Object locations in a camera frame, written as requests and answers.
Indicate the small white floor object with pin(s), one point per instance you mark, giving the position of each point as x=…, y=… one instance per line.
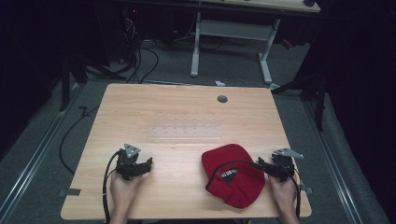
x=219, y=83

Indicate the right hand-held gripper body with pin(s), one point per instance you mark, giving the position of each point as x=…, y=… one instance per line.
x=285, y=163

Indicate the grey desk grommet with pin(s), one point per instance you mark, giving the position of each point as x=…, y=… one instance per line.
x=222, y=99

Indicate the white-framed desk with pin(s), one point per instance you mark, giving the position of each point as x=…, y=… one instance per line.
x=230, y=29

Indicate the clear tape patch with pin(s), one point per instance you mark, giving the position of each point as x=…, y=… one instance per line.
x=186, y=130

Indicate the person's right hand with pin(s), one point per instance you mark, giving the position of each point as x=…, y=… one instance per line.
x=282, y=193

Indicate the black metal stand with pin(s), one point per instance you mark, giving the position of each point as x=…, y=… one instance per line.
x=319, y=102
x=65, y=84

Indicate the metal floor rail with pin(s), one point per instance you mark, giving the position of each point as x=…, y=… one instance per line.
x=333, y=161
x=34, y=158

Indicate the person's left hand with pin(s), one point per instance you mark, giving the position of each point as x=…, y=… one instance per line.
x=123, y=189

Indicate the grey tape strip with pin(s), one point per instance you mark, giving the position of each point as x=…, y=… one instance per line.
x=70, y=192
x=306, y=189

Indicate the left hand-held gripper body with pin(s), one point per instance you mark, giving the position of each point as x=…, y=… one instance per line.
x=127, y=161

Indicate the small red object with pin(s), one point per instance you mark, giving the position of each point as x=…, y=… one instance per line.
x=287, y=44

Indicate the red baseball cap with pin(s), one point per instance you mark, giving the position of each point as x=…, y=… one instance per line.
x=233, y=183

